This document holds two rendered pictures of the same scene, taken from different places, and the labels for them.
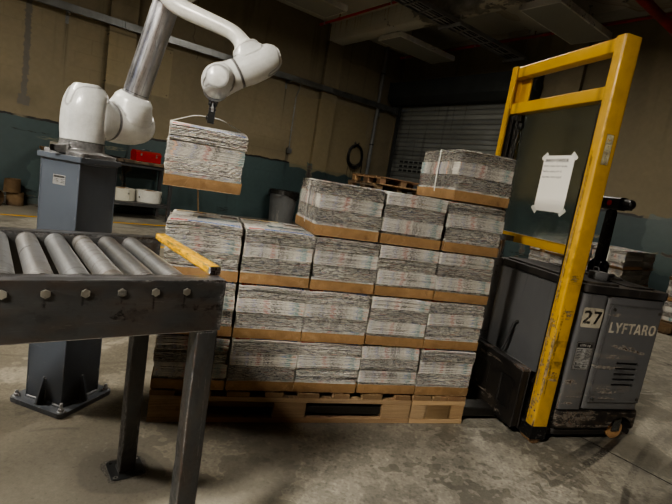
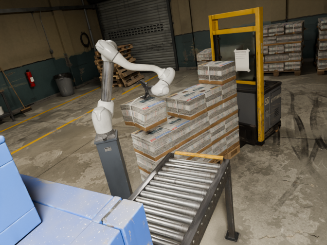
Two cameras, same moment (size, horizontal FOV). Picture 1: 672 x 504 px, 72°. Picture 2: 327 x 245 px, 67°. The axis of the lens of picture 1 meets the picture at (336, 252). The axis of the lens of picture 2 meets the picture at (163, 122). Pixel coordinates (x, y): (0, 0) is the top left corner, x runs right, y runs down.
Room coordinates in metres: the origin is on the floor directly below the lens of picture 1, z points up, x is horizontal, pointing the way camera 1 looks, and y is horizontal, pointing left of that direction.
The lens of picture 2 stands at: (-0.39, 1.25, 1.89)
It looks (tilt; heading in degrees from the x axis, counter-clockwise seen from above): 22 degrees down; 340
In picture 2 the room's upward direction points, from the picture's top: 10 degrees counter-clockwise
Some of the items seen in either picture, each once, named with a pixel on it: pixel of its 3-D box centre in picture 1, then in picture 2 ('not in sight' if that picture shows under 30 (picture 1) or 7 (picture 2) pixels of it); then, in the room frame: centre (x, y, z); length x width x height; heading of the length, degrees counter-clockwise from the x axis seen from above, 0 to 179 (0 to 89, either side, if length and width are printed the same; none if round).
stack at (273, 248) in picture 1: (293, 318); (184, 148); (2.05, 0.14, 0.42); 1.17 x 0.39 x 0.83; 107
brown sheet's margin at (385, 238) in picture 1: (395, 235); (203, 103); (2.18, -0.26, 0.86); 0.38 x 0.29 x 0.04; 16
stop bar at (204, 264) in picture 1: (184, 251); (198, 155); (1.22, 0.40, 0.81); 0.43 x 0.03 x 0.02; 38
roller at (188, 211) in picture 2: not in sight; (165, 206); (0.86, 0.88, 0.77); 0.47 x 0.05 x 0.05; 38
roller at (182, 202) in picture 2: not in sight; (169, 200); (0.90, 0.83, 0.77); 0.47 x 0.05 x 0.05; 38
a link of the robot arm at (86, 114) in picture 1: (87, 112); (101, 118); (1.80, 1.03, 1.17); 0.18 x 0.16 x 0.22; 159
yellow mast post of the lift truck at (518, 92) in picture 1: (491, 223); (218, 78); (2.71, -0.87, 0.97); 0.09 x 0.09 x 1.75; 17
